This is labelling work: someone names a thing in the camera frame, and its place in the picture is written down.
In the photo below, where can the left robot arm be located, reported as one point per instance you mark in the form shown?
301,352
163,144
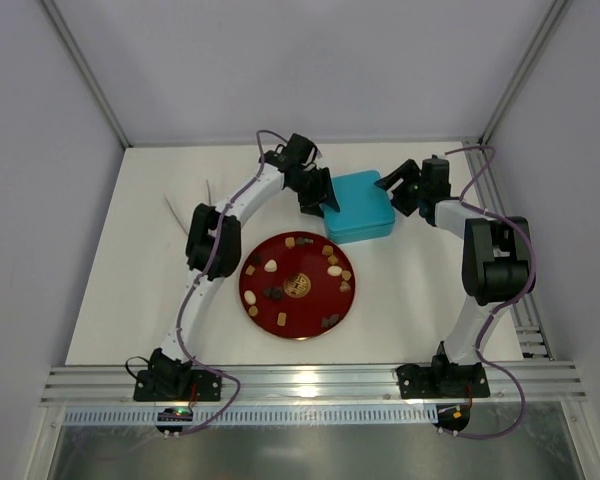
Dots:
213,252

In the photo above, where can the aluminium rail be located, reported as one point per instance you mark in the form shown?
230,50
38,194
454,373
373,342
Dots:
111,385

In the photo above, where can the slotted cable duct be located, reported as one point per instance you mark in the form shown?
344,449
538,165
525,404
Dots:
253,415

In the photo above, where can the metal serving tongs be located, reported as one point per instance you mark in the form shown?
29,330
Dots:
182,197

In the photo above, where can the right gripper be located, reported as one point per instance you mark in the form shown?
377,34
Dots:
408,186

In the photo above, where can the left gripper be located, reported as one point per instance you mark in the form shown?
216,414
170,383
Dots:
309,185

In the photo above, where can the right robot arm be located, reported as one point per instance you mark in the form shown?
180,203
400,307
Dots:
498,269

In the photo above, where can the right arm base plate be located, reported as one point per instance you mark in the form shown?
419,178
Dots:
453,381

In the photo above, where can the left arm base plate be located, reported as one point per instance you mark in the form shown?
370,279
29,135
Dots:
192,385

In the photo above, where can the teal tin box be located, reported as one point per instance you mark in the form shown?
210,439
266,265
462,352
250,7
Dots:
351,231

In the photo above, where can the white round chocolate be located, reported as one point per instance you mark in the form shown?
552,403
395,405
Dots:
250,297

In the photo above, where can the white oval swirl chocolate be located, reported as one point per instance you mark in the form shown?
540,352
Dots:
334,271

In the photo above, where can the white shell chocolate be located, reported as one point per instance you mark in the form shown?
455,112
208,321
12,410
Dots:
270,266

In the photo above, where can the teal tin lid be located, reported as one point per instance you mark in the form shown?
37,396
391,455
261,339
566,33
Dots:
360,199

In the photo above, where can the red round plate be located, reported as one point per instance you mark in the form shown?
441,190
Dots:
300,300

